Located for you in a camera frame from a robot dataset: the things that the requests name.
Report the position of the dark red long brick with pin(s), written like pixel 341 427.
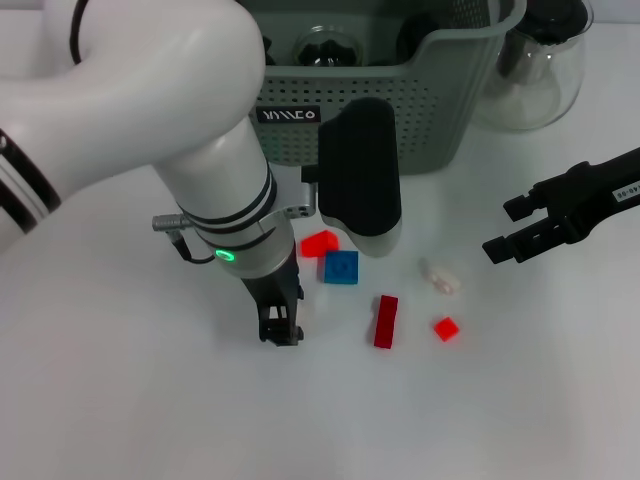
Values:
pixel 386 322

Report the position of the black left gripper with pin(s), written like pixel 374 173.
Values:
pixel 272 287

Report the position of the grey perforated storage basket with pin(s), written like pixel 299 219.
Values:
pixel 440 100

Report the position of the red sloped building brick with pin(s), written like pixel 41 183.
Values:
pixel 317 245

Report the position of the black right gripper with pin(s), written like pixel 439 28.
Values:
pixel 595 192

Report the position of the left wrist camera housing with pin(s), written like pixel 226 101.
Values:
pixel 360 165

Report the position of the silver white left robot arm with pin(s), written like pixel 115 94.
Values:
pixel 150 100

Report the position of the blue square building brick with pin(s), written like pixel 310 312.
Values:
pixel 341 267

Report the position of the small red building brick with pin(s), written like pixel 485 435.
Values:
pixel 446 329

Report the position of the glass teapot black lid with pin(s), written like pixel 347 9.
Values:
pixel 530 60

